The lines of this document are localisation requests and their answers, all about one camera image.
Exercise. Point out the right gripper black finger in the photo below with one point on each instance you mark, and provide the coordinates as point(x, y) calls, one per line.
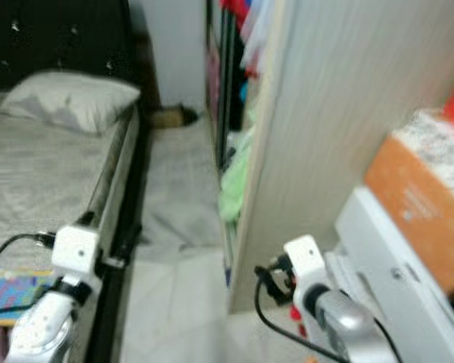
point(261, 274)

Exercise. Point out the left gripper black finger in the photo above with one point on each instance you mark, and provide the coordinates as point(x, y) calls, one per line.
point(132, 238)

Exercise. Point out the blue and yellow children's book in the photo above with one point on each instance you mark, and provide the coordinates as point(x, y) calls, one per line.
point(15, 291)

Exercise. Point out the white printed pillow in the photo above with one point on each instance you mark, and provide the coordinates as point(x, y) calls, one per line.
point(72, 102)

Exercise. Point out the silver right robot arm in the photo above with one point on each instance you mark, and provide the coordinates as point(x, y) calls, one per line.
point(348, 325)

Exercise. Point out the light green cloth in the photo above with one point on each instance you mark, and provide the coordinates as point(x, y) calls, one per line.
point(234, 185)

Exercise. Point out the grey quilted mattress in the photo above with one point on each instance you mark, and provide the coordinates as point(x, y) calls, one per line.
point(38, 197)

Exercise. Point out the white panel with bolt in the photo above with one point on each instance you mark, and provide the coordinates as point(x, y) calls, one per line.
point(386, 272)

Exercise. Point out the brown-topped black tray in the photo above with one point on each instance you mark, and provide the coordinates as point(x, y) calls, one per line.
point(170, 116)

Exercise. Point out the light wood wardrobe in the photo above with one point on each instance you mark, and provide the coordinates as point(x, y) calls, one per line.
point(333, 136)

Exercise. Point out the orange box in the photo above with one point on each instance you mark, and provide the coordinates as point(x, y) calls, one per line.
point(416, 204)

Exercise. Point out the black tufted headboard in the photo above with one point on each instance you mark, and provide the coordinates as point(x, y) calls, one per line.
point(60, 38)

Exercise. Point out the white hanging garment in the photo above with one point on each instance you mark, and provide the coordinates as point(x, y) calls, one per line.
point(257, 34)

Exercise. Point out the red cloth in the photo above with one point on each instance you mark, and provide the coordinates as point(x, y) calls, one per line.
point(234, 9)

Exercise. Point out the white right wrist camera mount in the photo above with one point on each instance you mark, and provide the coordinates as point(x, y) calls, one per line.
point(306, 261)

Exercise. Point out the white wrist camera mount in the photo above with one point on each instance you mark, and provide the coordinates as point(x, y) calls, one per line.
point(306, 261)
point(76, 249)

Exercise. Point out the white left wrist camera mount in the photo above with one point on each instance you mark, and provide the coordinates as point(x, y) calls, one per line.
point(76, 249)

